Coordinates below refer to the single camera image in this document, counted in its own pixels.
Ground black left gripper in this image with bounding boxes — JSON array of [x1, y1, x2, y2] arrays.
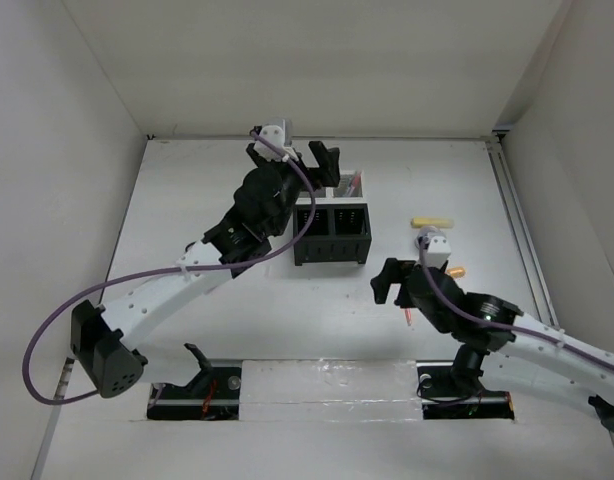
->
[[247, 143, 336, 239]]

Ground clear jar of paperclips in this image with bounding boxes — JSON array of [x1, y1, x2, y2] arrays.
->
[[416, 225, 439, 249]]

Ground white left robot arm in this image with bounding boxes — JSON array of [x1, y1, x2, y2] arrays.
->
[[71, 141, 340, 399]]

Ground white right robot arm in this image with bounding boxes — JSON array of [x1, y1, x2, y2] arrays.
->
[[370, 258, 614, 433]]

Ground white slotted organizer box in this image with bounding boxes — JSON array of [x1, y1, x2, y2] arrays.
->
[[314, 170, 366, 204]]

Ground yellow highlighter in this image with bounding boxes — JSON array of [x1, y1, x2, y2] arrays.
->
[[410, 217, 455, 229]]

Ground orange capped clear marker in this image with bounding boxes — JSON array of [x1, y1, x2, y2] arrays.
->
[[447, 267, 466, 278]]

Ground black slotted organizer box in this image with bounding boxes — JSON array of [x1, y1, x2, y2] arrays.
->
[[293, 203, 372, 266]]

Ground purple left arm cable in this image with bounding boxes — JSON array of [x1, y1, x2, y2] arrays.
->
[[22, 129, 318, 405]]

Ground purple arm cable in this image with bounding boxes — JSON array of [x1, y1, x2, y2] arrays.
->
[[419, 242, 614, 376], [22, 129, 318, 405]]

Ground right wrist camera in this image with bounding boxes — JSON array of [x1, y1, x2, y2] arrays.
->
[[419, 234, 452, 271]]

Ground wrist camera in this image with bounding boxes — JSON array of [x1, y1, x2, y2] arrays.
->
[[253, 117, 297, 162], [419, 234, 452, 271]]

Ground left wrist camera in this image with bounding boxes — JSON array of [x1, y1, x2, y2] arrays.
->
[[253, 117, 297, 162]]

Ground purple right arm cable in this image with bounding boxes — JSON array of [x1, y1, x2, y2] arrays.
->
[[419, 242, 614, 376]]

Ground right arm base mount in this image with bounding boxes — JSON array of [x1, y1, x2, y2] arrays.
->
[[416, 345, 515, 421]]

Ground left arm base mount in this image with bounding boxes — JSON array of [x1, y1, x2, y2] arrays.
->
[[146, 343, 243, 421]]

